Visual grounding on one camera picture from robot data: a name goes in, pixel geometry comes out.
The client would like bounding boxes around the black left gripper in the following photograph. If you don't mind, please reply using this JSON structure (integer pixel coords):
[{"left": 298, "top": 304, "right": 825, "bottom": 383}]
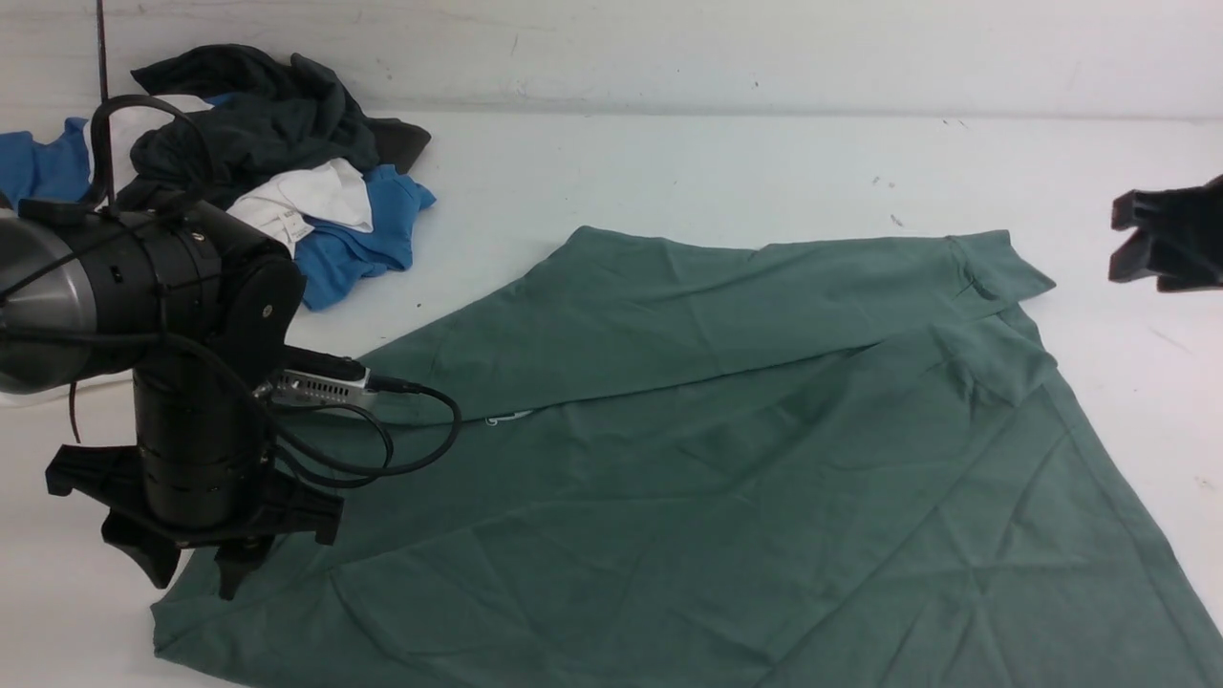
[{"left": 45, "top": 445, "right": 342, "bottom": 601}]

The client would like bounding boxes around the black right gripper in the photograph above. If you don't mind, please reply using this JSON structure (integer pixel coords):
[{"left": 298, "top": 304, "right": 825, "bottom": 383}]
[{"left": 1108, "top": 176, "right": 1222, "bottom": 293}]

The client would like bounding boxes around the green long-sleeved shirt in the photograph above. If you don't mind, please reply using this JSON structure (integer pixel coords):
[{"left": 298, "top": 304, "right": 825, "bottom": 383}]
[{"left": 152, "top": 227, "right": 1222, "bottom": 687}]

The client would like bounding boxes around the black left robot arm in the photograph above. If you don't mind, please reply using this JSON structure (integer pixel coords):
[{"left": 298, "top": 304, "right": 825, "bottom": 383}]
[{"left": 2, "top": 199, "right": 342, "bottom": 600}]

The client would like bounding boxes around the white shirt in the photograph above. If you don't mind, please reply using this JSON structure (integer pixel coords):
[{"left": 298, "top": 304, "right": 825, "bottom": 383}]
[{"left": 0, "top": 97, "right": 375, "bottom": 409}]

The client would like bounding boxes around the blue shirt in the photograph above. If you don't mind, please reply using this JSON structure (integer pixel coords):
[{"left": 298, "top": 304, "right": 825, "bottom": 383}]
[{"left": 0, "top": 94, "right": 438, "bottom": 313}]

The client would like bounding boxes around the dark grey shirt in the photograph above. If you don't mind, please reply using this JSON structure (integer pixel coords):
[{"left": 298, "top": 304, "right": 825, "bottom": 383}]
[{"left": 128, "top": 44, "right": 432, "bottom": 209}]

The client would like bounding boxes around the black camera cable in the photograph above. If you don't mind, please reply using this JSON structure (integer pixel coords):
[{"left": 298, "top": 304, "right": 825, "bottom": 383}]
[{"left": 0, "top": 0, "right": 464, "bottom": 490}]

